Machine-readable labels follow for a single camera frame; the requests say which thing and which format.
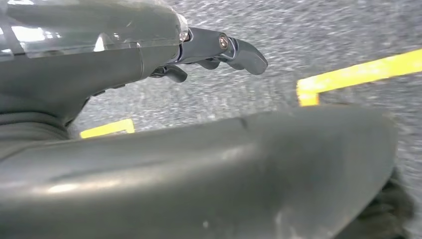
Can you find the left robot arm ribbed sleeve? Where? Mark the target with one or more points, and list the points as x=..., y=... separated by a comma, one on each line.
x=26, y=128

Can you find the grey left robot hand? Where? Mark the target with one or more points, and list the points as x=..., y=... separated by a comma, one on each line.
x=82, y=66

